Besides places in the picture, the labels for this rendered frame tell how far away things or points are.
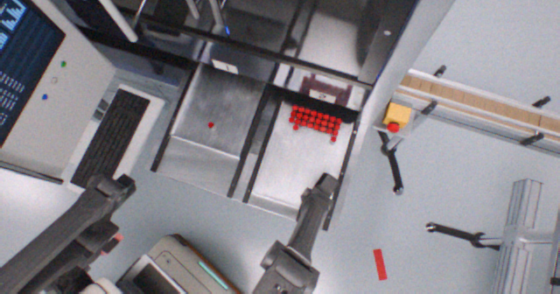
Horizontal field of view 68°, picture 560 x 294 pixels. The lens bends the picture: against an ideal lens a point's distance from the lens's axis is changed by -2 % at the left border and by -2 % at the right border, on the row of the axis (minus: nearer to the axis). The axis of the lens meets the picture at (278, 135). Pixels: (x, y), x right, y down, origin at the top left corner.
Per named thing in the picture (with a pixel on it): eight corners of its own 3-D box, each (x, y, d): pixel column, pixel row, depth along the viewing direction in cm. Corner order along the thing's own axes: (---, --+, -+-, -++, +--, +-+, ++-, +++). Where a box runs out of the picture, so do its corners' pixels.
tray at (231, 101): (206, 53, 158) (204, 49, 154) (271, 73, 155) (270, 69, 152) (171, 136, 150) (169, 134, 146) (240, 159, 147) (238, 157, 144)
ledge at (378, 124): (382, 94, 154) (383, 92, 152) (416, 104, 153) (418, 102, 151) (372, 128, 151) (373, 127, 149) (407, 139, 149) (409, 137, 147)
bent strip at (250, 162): (253, 142, 148) (252, 137, 143) (262, 144, 148) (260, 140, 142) (240, 179, 145) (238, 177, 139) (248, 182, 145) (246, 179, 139)
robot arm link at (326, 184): (301, 195, 114) (326, 214, 113) (325, 163, 117) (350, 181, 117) (294, 200, 125) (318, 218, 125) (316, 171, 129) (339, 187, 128)
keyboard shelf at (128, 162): (105, 77, 167) (101, 74, 165) (166, 101, 164) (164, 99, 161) (50, 180, 157) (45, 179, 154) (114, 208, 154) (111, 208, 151)
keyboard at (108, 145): (119, 88, 163) (117, 86, 161) (151, 101, 161) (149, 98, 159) (70, 183, 154) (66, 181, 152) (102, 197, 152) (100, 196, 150)
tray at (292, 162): (283, 104, 152) (283, 101, 148) (352, 125, 149) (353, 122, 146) (252, 193, 144) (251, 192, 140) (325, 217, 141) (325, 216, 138)
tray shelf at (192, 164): (194, 52, 160) (193, 50, 158) (373, 107, 153) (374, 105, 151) (145, 170, 149) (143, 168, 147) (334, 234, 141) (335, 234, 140)
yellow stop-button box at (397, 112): (387, 103, 143) (391, 96, 136) (407, 110, 142) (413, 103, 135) (381, 123, 141) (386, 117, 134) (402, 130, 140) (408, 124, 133)
